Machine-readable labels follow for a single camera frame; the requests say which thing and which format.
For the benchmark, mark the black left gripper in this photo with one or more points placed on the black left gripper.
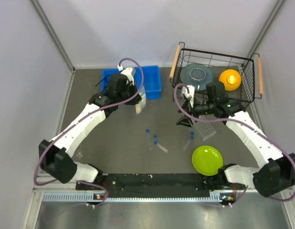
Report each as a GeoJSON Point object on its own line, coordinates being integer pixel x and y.
{"type": "Point", "coordinates": [135, 100]}

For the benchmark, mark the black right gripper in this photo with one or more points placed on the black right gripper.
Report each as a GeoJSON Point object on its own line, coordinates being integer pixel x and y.
{"type": "Point", "coordinates": [185, 120]}

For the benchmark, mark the clear plastic bag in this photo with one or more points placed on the clear plastic bag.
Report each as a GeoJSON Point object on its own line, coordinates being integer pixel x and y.
{"type": "Point", "coordinates": [142, 103]}

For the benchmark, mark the blue-capped test tube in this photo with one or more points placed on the blue-capped test tube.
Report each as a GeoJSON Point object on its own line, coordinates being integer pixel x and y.
{"type": "Point", "coordinates": [148, 136]}
{"type": "Point", "coordinates": [152, 142]}
{"type": "Point", "coordinates": [160, 146]}
{"type": "Point", "coordinates": [191, 134]}
{"type": "Point", "coordinates": [188, 143]}

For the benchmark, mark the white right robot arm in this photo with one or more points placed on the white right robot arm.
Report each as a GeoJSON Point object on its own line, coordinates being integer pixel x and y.
{"type": "Point", "coordinates": [276, 168]}

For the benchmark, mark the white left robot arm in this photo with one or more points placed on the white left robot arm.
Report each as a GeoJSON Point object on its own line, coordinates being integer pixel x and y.
{"type": "Point", "coordinates": [56, 155]}

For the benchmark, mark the clear test tube rack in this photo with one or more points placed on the clear test tube rack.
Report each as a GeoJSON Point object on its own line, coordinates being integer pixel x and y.
{"type": "Point", "coordinates": [203, 129]}

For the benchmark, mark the blue plastic bin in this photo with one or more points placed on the blue plastic bin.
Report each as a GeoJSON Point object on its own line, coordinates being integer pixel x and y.
{"type": "Point", "coordinates": [152, 80]}

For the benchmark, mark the lime green plate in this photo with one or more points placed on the lime green plate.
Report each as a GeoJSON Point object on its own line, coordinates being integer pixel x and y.
{"type": "Point", "coordinates": [207, 160]}

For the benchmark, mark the blue-grey ceramic plate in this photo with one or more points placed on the blue-grey ceramic plate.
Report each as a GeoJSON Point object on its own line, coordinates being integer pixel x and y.
{"type": "Point", "coordinates": [196, 75]}

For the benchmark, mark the orange collapsible funnel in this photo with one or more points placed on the orange collapsible funnel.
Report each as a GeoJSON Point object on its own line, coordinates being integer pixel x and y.
{"type": "Point", "coordinates": [231, 79]}

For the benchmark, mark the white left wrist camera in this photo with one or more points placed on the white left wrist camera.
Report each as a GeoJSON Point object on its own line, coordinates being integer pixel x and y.
{"type": "Point", "coordinates": [129, 72]}

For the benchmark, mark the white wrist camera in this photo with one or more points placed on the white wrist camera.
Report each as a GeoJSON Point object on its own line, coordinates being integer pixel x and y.
{"type": "Point", "coordinates": [187, 92]}
{"type": "Point", "coordinates": [129, 72]}

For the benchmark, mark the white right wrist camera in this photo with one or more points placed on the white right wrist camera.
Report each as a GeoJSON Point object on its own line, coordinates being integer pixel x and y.
{"type": "Point", "coordinates": [187, 92]}

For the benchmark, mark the black ring stand clamp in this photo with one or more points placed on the black ring stand clamp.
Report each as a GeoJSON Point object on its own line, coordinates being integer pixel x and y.
{"type": "Point", "coordinates": [103, 82]}

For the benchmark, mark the black wire basket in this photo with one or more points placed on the black wire basket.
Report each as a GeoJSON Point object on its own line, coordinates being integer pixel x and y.
{"type": "Point", "coordinates": [251, 87]}

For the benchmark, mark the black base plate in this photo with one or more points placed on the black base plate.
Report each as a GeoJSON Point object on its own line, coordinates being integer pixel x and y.
{"type": "Point", "coordinates": [159, 185]}

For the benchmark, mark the grey slotted cable duct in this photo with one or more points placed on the grey slotted cable duct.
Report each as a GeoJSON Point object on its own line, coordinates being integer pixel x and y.
{"type": "Point", "coordinates": [95, 197]}

